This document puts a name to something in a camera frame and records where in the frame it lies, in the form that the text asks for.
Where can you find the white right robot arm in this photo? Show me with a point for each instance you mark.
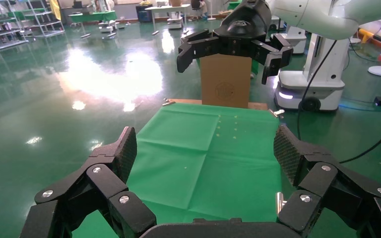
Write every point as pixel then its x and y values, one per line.
pixel 308 16

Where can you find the green table cloth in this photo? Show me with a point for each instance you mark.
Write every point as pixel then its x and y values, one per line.
pixel 193 164

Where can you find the grey metal shelf rack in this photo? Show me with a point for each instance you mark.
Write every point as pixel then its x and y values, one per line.
pixel 3 33
pixel 50 33

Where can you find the white table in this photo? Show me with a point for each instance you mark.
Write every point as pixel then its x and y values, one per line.
pixel 167 8

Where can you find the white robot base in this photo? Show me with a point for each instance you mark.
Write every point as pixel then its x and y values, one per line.
pixel 296 39

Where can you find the white wheeled robot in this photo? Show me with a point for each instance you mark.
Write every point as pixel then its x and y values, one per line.
pixel 325 65

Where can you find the small white mobile robot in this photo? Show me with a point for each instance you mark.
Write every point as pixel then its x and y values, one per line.
pixel 106 27
pixel 174 22

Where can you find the white floor stand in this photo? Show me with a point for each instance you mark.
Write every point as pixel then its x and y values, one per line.
pixel 211 18

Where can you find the silver binder clip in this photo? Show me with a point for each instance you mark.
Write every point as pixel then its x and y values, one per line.
pixel 168 103
pixel 278 113
pixel 279 202

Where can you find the green covered table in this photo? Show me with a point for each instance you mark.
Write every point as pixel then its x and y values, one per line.
pixel 93 16

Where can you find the yellow hanging banner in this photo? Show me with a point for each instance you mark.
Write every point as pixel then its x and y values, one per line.
pixel 55 8

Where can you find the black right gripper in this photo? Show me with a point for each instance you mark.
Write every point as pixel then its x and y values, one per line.
pixel 243 23

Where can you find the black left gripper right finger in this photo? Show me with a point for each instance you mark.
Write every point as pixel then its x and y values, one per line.
pixel 335 197

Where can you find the blue bin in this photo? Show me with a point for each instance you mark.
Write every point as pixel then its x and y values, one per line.
pixel 144 14

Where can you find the yellow black floor barrier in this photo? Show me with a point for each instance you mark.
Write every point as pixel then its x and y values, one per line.
pixel 369 35

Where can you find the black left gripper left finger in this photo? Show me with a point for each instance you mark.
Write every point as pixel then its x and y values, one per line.
pixel 88 197

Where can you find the green board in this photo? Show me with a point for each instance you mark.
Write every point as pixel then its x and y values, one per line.
pixel 234 5

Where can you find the large open brown carton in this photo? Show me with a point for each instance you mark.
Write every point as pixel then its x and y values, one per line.
pixel 225 82

